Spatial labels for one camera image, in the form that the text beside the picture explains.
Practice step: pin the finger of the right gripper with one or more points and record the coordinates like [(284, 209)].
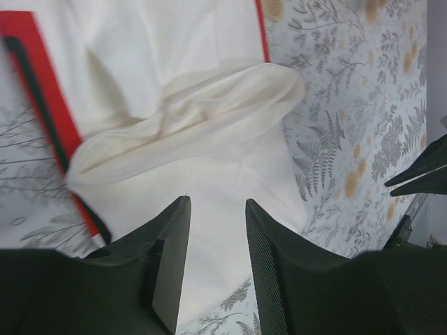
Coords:
[(434, 182), (432, 158)]

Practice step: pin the floral table mat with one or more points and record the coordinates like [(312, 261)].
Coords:
[(361, 120)]

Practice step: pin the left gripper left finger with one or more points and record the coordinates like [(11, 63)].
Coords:
[(132, 286)]

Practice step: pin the white t shirt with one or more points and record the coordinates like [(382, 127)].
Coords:
[(152, 100)]

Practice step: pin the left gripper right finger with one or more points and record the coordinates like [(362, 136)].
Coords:
[(302, 288)]

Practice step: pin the aluminium frame rail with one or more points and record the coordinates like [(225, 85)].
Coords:
[(409, 231)]

